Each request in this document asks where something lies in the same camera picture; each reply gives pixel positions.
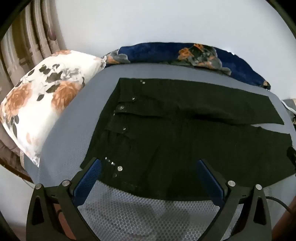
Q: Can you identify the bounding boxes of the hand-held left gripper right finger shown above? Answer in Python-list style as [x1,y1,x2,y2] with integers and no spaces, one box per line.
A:
[196,159,272,241]

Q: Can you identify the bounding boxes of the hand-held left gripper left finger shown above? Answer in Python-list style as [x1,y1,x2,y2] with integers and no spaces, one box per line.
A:
[26,158,102,241]

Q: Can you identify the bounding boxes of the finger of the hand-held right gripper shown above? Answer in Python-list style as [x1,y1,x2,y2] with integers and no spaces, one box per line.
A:
[287,146,296,172]

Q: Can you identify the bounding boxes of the black pants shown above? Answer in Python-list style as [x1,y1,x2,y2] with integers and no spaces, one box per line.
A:
[80,77,296,202]

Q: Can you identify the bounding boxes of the grey mesh mattress mat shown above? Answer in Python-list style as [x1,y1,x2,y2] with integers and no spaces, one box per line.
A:
[20,62,296,241]

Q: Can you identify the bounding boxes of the white floral pillow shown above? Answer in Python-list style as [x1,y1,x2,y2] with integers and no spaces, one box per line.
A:
[0,50,107,166]

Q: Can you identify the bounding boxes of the blue floral blanket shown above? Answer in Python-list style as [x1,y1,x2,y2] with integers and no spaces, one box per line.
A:
[102,42,271,91]

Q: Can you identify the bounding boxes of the beige patterned curtain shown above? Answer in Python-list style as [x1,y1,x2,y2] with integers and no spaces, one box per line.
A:
[0,0,67,176]

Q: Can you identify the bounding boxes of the black cable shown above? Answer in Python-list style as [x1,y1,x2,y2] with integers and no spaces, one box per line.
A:
[265,197,292,212]

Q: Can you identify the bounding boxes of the white cable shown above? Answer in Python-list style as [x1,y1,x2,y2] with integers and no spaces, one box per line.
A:
[280,100,296,115]

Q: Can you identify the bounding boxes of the wooden bed frame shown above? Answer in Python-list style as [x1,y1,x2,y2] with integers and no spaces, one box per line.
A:
[272,207,296,241]

